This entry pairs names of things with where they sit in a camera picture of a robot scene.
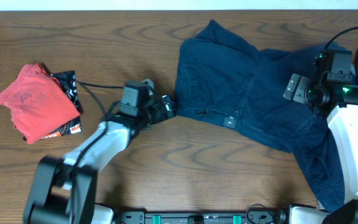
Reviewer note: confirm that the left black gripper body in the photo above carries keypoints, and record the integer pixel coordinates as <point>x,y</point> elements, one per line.
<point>155,113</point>

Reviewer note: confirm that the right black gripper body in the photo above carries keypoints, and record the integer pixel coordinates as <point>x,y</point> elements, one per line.
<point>311,96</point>

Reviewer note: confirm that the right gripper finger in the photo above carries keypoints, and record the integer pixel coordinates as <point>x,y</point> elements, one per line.
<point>292,86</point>
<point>301,89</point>

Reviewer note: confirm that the navy blue shorts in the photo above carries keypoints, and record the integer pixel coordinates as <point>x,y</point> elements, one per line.
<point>224,80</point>

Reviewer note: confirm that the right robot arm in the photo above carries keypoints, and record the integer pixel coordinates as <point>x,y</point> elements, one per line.
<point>339,105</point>

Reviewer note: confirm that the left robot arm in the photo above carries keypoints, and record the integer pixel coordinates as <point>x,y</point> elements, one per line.
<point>64,189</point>

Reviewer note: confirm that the black printed folded garment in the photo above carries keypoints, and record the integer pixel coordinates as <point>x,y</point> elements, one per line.
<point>70,85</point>

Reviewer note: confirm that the red folded t-shirt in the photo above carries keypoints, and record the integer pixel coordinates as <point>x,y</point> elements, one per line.
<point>10,97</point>

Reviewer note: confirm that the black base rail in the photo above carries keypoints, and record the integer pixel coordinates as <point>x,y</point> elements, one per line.
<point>255,214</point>

